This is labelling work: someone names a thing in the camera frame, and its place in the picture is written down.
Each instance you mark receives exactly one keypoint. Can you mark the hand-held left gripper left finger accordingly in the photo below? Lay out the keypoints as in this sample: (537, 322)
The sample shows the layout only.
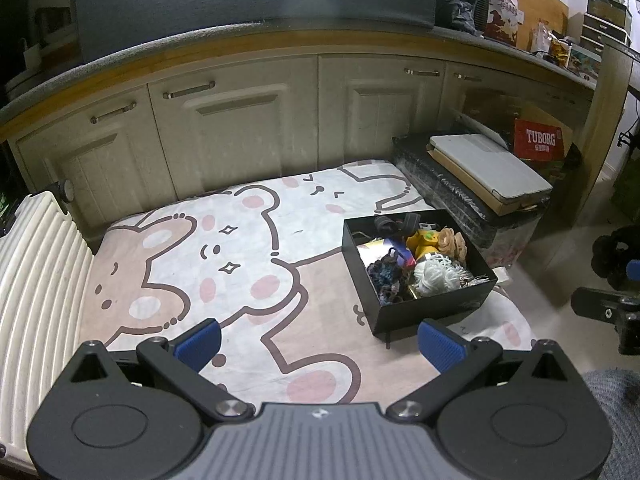
(200, 346)

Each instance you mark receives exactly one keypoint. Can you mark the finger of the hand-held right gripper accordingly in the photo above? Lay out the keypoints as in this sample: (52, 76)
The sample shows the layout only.
(634, 270)
(595, 304)

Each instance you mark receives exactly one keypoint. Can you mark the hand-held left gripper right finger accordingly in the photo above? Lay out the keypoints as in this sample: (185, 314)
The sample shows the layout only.
(440, 346)

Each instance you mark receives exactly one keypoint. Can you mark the black cardboard box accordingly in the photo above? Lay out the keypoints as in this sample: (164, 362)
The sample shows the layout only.
(425, 316)

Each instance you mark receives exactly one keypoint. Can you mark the white yarn ball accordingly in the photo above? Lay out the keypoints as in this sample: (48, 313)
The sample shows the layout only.
(430, 277)

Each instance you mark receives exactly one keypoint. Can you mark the dark knitted scrunchie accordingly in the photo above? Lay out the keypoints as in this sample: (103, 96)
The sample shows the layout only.
(387, 277)

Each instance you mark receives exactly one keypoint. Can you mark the brown plush flower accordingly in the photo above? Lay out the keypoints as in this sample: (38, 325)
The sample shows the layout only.
(452, 242)

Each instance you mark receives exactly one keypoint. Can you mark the red and purple card box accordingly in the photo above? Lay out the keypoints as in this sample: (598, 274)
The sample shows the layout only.
(387, 250)

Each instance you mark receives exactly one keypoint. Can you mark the dark bulky object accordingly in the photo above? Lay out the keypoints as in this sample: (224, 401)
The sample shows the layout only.
(610, 255)

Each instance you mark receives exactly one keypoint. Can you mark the grey trouser leg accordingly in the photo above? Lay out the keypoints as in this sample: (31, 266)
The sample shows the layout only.
(615, 410)

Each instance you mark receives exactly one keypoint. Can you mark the white paper tag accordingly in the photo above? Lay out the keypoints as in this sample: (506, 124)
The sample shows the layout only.
(501, 275)

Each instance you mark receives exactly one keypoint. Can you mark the bear printed blanket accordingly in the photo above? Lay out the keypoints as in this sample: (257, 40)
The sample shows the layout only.
(280, 240)

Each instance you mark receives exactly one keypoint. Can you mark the white board on wooden tray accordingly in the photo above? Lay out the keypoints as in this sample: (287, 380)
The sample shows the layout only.
(505, 206)

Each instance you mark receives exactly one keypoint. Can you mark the pale wooden board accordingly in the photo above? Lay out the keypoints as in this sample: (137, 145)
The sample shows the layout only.
(605, 135)

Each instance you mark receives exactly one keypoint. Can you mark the black wrapped crate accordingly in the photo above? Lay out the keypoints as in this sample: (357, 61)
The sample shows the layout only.
(450, 187)

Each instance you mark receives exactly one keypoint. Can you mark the red beer carton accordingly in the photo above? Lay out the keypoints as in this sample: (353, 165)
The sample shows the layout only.
(542, 137)

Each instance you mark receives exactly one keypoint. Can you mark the open brown cardboard box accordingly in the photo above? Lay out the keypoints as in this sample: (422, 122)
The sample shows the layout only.
(492, 107)

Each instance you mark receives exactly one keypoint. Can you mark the cream cabinet with grey top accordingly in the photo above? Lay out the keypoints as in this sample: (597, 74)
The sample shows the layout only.
(250, 125)

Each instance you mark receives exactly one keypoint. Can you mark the pile of snack packets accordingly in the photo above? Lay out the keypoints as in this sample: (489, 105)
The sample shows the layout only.
(557, 47)

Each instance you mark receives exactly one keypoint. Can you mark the small wooden drawer chest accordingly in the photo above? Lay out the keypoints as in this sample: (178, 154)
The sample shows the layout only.
(605, 20)

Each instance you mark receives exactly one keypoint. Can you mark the red and white paper bag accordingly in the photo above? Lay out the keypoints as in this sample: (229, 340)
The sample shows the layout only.
(502, 25)

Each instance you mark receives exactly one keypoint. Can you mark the grey fan heater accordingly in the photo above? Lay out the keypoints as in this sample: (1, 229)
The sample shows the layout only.
(481, 10)

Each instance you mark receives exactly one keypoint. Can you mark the dark jacket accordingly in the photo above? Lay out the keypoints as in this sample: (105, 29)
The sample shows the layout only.
(455, 5)

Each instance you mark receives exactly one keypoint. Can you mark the dark grey panel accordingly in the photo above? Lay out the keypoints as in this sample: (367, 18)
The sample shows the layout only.
(250, 0)

